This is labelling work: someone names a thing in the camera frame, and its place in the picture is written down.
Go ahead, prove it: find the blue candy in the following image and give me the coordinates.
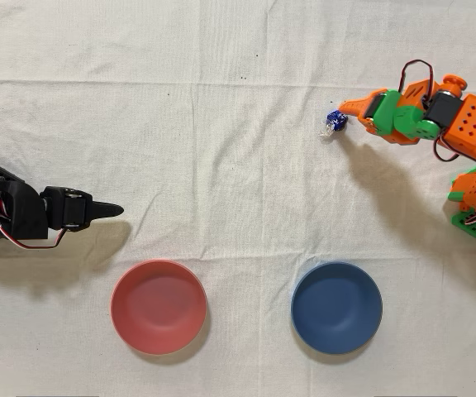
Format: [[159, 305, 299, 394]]
[[319, 108, 350, 138]]

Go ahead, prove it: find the pink bowl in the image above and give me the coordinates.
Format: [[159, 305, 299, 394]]
[[110, 259, 208, 356]]

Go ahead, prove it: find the blue bowl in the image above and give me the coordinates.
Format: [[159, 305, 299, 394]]
[[290, 261, 383, 356]]

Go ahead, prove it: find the white tablecloth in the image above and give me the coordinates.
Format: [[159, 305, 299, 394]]
[[0, 0, 476, 397]]

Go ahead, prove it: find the black arm servo cable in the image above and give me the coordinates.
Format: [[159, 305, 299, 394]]
[[0, 213, 68, 250]]

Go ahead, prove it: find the orange arm servo cable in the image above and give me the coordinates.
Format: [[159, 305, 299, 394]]
[[400, 60, 436, 103]]

